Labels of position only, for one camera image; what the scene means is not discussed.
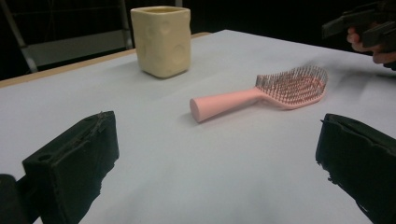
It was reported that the pink hairbrush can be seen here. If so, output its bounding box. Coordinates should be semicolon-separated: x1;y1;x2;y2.
189;64;330;124

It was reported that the white table sheet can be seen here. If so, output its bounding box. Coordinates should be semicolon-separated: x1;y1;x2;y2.
0;29;396;224

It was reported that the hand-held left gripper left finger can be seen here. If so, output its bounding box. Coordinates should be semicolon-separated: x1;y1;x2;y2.
21;110;120;224

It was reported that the grey metal stand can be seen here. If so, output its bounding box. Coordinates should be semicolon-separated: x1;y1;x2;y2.
0;0;135;75

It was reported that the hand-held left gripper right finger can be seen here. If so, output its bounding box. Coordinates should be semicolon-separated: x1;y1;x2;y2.
315;113;396;224

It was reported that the cream square cup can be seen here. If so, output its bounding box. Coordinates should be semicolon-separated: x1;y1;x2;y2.
130;5;192;79

